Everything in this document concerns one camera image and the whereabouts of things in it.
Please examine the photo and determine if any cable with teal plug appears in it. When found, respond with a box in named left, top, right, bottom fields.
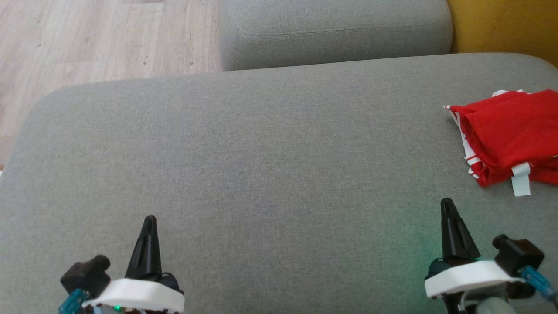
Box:
left=58, top=288, right=91, bottom=314
left=520, top=265, right=558, bottom=302

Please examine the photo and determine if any right cable with teal plug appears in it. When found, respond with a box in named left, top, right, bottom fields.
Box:
left=520, top=265, right=558, bottom=302

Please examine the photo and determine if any left cable with teal plug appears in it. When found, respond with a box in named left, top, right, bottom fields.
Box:
left=58, top=288, right=91, bottom=314

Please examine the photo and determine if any red Bulls basketball jersey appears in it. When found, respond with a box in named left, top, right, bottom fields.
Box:
left=444, top=89, right=558, bottom=197

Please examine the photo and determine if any grey cushion at back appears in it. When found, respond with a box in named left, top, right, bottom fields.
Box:
left=219, top=0, right=454, bottom=72

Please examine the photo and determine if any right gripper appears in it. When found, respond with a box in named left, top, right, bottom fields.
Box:
left=424, top=198, right=527, bottom=300

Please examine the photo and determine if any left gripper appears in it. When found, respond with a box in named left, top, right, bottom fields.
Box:
left=82, top=215, right=185, bottom=314

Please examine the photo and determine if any large grey sofa cushion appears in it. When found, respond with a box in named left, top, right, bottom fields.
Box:
left=0, top=52, right=558, bottom=314

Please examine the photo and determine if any yellow sofa backrest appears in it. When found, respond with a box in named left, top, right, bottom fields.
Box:
left=446, top=0, right=558, bottom=68

